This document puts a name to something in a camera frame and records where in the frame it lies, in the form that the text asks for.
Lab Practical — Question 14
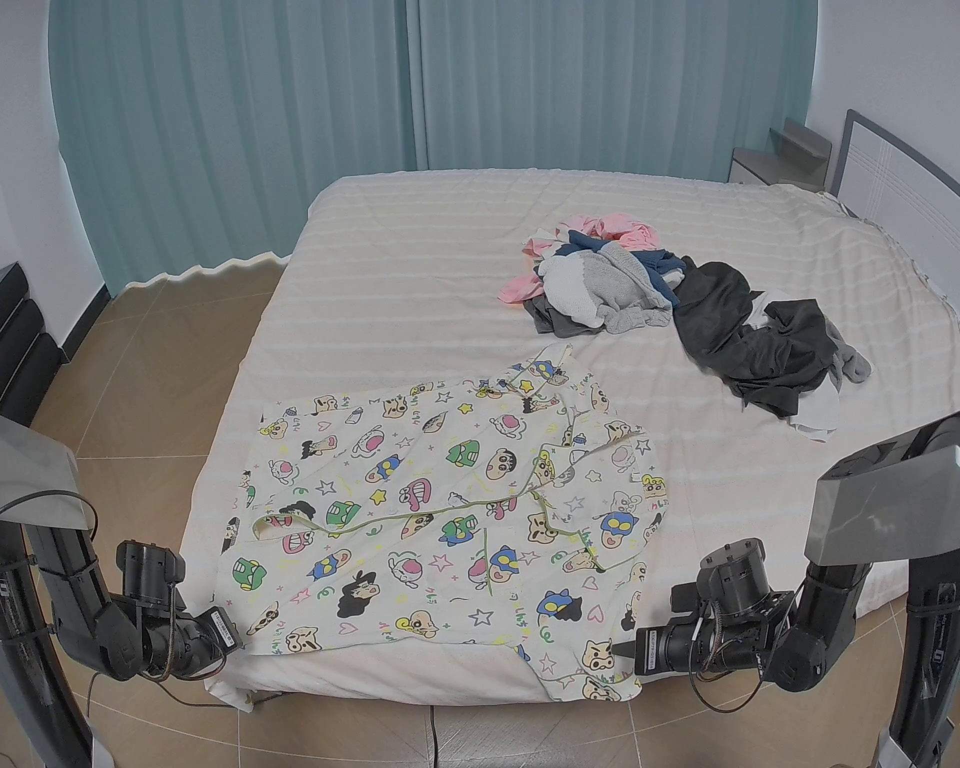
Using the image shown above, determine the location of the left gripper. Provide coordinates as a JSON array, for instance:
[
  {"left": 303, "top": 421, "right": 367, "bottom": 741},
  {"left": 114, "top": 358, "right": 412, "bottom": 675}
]
[{"left": 144, "top": 606, "right": 243, "bottom": 681}]

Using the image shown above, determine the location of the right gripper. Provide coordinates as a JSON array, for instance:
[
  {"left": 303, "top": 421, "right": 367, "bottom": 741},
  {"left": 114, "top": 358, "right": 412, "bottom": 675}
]
[{"left": 635, "top": 618, "right": 763, "bottom": 678}]

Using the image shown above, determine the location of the white printed pyjama top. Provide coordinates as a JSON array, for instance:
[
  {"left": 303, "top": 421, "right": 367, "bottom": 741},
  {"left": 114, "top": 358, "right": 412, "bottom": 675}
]
[{"left": 219, "top": 343, "right": 671, "bottom": 703}]

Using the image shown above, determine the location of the pile of clothes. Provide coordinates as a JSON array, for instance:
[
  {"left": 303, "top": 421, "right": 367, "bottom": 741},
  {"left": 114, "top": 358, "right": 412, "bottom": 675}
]
[{"left": 498, "top": 212, "right": 876, "bottom": 442}]

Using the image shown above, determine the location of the bed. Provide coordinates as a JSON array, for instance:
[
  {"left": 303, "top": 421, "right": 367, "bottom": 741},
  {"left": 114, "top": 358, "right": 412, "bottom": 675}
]
[{"left": 196, "top": 108, "right": 960, "bottom": 711}]

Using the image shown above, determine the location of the grey bedside table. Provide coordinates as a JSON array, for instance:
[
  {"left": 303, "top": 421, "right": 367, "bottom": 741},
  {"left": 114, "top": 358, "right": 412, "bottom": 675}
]
[{"left": 729, "top": 116, "right": 834, "bottom": 193}]

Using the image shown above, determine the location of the blue-green curtain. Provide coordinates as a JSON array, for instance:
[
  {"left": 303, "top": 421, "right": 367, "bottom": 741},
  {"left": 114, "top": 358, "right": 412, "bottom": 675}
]
[
  {"left": 405, "top": 0, "right": 819, "bottom": 186},
  {"left": 48, "top": 0, "right": 422, "bottom": 298}
]

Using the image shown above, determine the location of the black cable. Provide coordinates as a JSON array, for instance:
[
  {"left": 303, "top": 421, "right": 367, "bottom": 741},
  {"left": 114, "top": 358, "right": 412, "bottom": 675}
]
[
  {"left": 687, "top": 658, "right": 765, "bottom": 714},
  {"left": 84, "top": 660, "right": 228, "bottom": 711}
]

